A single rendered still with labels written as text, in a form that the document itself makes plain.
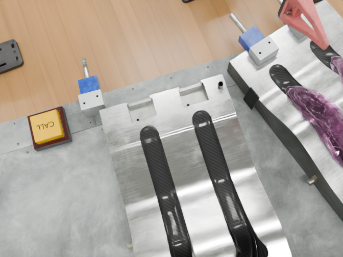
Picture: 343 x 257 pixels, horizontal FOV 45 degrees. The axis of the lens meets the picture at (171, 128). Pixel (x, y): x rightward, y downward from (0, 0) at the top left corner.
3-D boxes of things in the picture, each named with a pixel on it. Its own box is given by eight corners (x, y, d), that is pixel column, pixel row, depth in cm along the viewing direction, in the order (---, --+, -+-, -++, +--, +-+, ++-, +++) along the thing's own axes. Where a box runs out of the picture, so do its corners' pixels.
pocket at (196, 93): (177, 93, 88) (177, 86, 84) (201, 85, 88) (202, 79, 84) (184, 112, 86) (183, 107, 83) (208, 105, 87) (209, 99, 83)
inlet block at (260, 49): (221, 26, 94) (223, 14, 89) (239, 15, 94) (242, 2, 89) (256, 71, 91) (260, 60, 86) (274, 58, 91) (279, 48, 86)
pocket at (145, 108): (128, 107, 87) (125, 102, 84) (152, 100, 87) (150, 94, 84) (133, 127, 86) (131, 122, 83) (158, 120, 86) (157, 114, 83)
